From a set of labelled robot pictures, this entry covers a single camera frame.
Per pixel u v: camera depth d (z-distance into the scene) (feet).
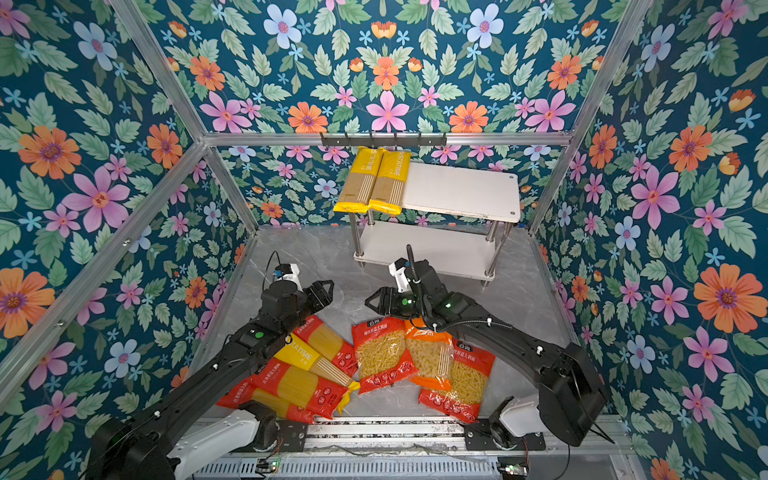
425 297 1.95
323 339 2.90
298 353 2.76
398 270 2.36
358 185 2.63
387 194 2.56
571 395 1.34
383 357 2.69
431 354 2.69
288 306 1.97
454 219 4.01
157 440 1.32
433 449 2.36
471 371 2.64
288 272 2.34
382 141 3.04
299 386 2.57
